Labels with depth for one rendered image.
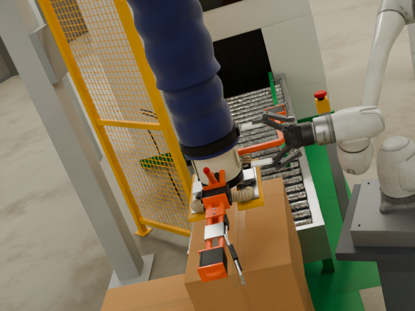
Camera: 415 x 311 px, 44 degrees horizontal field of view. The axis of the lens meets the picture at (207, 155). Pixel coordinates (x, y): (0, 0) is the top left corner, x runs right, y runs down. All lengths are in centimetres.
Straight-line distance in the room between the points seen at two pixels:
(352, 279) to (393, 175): 118
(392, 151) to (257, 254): 64
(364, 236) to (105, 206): 181
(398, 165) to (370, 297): 114
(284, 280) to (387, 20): 97
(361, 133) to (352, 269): 171
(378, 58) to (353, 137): 34
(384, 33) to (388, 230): 75
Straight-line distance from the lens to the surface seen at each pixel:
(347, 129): 159
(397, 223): 214
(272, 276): 190
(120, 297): 270
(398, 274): 236
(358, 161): 171
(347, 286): 312
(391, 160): 208
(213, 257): 147
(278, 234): 201
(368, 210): 222
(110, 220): 345
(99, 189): 333
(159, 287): 264
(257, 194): 192
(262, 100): 433
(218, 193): 175
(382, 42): 185
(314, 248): 265
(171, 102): 183
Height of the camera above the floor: 212
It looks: 25 degrees down
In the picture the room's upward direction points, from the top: 19 degrees counter-clockwise
